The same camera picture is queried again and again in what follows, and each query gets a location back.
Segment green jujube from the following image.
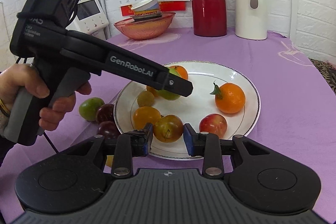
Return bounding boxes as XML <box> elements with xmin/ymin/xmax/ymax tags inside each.
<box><xmin>157</xmin><ymin>67</ymin><xmax>182</xmax><ymax>101</ymax></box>
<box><xmin>79</xmin><ymin>97</ymin><xmax>105</xmax><ymax>122</ymax></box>

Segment yellow orange fruit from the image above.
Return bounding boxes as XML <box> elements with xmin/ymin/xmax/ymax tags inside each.
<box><xmin>133</xmin><ymin>106</ymin><xmax>161</xmax><ymax>130</ymax></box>

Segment brown longan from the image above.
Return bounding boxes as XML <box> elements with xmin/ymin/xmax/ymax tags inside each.
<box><xmin>137</xmin><ymin>91</ymin><xmax>155</xmax><ymax>107</ymax></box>

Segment small longan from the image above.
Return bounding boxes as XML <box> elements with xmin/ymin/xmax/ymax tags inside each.
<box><xmin>105</xmin><ymin>155</ymin><xmax>114</xmax><ymax>168</ymax></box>

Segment person's left hand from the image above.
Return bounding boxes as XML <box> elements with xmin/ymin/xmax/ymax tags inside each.
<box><xmin>1</xmin><ymin>64</ymin><xmax>76</xmax><ymax>131</ymax></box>

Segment small orange kumquat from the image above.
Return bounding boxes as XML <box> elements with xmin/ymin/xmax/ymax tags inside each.
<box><xmin>146</xmin><ymin>86</ymin><xmax>159</xmax><ymax>97</ymax></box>

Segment dark red plum lower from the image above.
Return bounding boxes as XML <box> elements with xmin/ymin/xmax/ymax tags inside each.
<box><xmin>97</xmin><ymin>121</ymin><xmax>121</xmax><ymax>139</ymax></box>

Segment dark red plum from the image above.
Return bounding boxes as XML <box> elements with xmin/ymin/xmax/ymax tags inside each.
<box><xmin>96</xmin><ymin>104</ymin><xmax>114</xmax><ymax>124</ymax></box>
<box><xmin>97</xmin><ymin>121</ymin><xmax>121</xmax><ymax>139</ymax></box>

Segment dark red plum upper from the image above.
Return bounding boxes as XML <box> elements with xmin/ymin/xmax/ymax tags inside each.
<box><xmin>96</xmin><ymin>104</ymin><xmax>114</xmax><ymax>124</ymax></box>

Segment white plate blue rim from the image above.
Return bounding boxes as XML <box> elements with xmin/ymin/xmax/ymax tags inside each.
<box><xmin>113</xmin><ymin>60</ymin><xmax>261</xmax><ymax>161</ymax></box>

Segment orange tangerine with leaf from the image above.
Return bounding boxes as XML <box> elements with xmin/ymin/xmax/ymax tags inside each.
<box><xmin>211</xmin><ymin>83</ymin><xmax>245</xmax><ymax>114</ymax></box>

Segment white water dispenser machine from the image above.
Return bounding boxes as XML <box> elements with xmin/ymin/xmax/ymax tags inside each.
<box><xmin>66</xmin><ymin>0</ymin><xmax>109</xmax><ymax>40</ymax></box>

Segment orange glass bowl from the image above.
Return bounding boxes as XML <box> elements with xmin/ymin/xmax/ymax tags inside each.
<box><xmin>114</xmin><ymin>12</ymin><xmax>175</xmax><ymax>40</ymax></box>

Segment stacked bowls in glass bowl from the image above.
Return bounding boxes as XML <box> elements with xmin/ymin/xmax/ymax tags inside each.
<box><xmin>131</xmin><ymin>0</ymin><xmax>162</xmax><ymax>22</ymax></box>

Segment red thermos jug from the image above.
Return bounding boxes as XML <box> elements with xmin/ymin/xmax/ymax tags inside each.
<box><xmin>192</xmin><ymin>0</ymin><xmax>227</xmax><ymax>37</ymax></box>

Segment white thermos jug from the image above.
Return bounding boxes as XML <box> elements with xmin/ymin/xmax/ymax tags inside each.
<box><xmin>235</xmin><ymin>0</ymin><xmax>268</xmax><ymax>40</ymax></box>

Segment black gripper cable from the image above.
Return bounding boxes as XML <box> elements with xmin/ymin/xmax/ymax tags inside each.
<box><xmin>41</xmin><ymin>130</ymin><xmax>60</xmax><ymax>154</ymax></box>

